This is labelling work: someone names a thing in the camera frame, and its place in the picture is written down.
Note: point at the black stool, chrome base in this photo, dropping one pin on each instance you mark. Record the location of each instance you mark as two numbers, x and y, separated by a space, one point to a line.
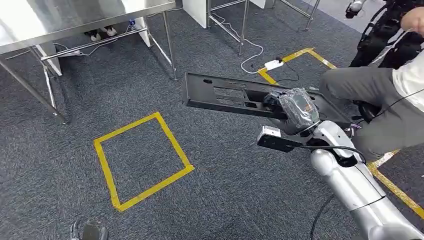
366 111

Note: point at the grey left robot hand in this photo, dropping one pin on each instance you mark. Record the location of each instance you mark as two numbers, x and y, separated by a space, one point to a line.
94 232

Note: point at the white power strip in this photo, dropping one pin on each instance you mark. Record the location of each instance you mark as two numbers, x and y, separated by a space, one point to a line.
273 65
70 53

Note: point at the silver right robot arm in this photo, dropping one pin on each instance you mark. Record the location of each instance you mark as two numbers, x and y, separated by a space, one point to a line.
351 185

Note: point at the large steel table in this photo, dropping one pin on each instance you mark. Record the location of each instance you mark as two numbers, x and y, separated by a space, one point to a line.
66 16

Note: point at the long black plastic panel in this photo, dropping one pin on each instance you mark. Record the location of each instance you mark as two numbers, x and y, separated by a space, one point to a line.
212 96

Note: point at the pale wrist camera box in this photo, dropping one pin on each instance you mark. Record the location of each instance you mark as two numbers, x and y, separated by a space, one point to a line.
275 140

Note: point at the person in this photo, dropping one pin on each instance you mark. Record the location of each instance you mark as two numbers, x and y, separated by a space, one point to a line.
381 86

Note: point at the white board panel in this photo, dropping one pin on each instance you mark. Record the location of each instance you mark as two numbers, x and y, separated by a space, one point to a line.
263 3
141 24
51 56
195 11

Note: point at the person's shoe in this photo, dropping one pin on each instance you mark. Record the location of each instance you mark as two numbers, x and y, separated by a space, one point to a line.
93 35
110 31

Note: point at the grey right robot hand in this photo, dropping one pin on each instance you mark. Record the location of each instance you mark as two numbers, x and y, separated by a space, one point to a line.
298 111

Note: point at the steel table frame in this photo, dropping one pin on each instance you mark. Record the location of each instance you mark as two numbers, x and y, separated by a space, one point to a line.
313 13
244 23

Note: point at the small water bottle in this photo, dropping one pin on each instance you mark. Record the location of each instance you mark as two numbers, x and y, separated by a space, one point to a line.
132 24

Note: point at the person's hand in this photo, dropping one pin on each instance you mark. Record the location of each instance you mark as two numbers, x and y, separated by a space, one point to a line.
414 20

